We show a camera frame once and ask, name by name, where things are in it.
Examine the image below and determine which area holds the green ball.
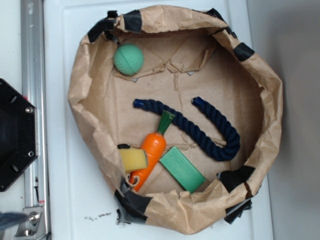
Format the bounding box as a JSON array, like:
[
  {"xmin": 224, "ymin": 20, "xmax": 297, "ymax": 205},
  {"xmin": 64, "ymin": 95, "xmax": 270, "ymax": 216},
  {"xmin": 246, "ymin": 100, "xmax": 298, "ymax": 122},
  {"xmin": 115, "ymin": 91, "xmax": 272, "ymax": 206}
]
[{"xmin": 113, "ymin": 44, "xmax": 144, "ymax": 76}]

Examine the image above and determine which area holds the brown paper bag bin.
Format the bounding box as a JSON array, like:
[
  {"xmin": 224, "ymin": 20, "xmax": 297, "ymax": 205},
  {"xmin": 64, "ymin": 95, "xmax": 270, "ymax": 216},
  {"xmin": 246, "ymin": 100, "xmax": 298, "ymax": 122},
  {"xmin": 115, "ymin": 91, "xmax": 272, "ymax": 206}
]
[{"xmin": 67, "ymin": 5, "xmax": 283, "ymax": 235}]

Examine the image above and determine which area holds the orange toy carrot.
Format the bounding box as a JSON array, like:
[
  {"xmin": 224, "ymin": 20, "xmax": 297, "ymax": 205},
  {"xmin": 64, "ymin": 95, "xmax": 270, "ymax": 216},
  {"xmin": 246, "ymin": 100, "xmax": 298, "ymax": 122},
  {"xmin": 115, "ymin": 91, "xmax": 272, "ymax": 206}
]
[{"xmin": 129, "ymin": 110, "xmax": 175, "ymax": 192}]

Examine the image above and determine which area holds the yellow sponge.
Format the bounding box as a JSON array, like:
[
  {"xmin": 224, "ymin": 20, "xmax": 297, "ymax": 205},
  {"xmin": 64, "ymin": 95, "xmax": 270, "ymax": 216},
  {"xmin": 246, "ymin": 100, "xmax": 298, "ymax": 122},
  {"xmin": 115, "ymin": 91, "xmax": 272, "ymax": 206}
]
[{"xmin": 117, "ymin": 144, "xmax": 148, "ymax": 173}]

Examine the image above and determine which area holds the green rectangular block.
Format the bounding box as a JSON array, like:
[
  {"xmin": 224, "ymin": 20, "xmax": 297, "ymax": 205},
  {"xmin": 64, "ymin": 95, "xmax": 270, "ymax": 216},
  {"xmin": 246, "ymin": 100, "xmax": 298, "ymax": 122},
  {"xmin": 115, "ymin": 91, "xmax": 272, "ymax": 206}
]
[{"xmin": 159, "ymin": 146, "xmax": 206, "ymax": 193}]

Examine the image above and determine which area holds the dark blue rope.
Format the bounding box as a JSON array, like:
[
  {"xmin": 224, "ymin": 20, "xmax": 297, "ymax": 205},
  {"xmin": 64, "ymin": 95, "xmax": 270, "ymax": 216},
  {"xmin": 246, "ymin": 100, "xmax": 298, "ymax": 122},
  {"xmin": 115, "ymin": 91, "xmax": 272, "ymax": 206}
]
[{"xmin": 133, "ymin": 97, "xmax": 241, "ymax": 162}]

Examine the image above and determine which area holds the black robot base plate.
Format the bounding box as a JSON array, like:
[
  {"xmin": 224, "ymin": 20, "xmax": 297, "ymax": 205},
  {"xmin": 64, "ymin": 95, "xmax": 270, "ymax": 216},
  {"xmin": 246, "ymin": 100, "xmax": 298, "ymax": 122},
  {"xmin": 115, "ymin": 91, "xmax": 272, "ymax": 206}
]
[{"xmin": 0, "ymin": 79, "xmax": 38, "ymax": 192}]

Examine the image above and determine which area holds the aluminium rail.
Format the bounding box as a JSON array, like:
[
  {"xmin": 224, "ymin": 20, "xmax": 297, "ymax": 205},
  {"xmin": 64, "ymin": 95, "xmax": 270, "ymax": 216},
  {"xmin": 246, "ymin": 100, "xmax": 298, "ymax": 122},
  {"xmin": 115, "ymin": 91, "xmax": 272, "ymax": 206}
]
[{"xmin": 14, "ymin": 0, "xmax": 51, "ymax": 240}]

